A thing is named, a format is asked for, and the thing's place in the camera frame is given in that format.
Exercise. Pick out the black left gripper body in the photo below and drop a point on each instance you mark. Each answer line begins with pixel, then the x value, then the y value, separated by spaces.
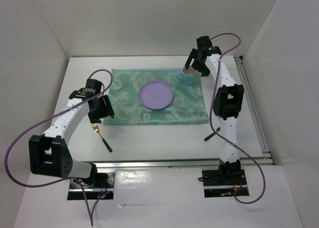
pixel 101 110

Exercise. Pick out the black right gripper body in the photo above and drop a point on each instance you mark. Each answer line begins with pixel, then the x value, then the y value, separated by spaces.
pixel 199 66

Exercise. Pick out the blue cup white inside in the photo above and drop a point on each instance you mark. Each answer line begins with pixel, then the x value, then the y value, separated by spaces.
pixel 188 76

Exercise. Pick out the gold fork green handle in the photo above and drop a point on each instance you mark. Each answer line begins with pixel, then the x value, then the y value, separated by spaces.
pixel 97 130

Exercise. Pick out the teal patterned satin cloth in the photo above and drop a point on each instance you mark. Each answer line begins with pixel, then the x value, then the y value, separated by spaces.
pixel 187 106

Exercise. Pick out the lilac round plastic plate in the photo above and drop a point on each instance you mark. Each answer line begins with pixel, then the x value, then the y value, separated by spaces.
pixel 156 94

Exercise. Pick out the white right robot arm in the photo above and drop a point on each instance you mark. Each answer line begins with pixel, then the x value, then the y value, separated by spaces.
pixel 226 105

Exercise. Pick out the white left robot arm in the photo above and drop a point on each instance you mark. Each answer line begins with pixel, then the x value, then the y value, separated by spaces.
pixel 49 154

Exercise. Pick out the gold knife green handle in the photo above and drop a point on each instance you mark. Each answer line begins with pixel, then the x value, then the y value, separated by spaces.
pixel 211 135

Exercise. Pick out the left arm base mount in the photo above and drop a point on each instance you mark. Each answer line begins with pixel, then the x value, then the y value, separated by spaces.
pixel 102 188

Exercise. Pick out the front aluminium rail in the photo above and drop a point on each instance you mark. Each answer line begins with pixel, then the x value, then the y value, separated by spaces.
pixel 157 164

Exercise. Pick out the aluminium rail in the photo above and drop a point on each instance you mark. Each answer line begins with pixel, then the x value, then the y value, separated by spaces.
pixel 157 164
pixel 253 110

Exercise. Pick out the right side aluminium rail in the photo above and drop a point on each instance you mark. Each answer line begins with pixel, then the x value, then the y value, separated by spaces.
pixel 253 110

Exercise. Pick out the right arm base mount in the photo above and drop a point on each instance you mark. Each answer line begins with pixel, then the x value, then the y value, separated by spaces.
pixel 214 186

